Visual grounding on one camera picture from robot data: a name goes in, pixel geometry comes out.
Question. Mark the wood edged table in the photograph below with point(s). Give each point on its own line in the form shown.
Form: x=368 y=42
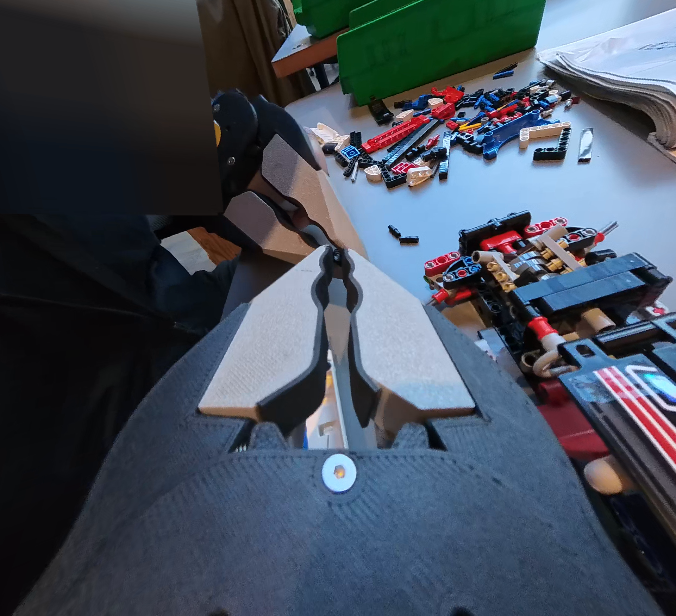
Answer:
x=301 y=50

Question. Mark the white brick panel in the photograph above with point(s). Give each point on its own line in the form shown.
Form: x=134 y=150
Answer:
x=325 y=423

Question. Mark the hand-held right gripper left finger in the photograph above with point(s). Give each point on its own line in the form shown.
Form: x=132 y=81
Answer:
x=264 y=357

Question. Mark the open instruction booklet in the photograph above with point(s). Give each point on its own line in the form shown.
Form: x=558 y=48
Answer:
x=623 y=66

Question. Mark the brown hanging jacket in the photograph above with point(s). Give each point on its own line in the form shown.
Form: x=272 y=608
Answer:
x=237 y=19

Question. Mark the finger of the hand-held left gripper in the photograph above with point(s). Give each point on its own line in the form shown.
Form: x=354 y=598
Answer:
x=264 y=230
x=317 y=198

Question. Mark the pile of brick pieces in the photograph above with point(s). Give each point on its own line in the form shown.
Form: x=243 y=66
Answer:
x=501 y=138

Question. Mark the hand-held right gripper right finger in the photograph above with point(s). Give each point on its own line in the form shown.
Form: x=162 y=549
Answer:
x=412 y=362

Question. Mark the black brick race car model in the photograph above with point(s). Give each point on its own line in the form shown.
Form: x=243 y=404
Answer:
x=581 y=283

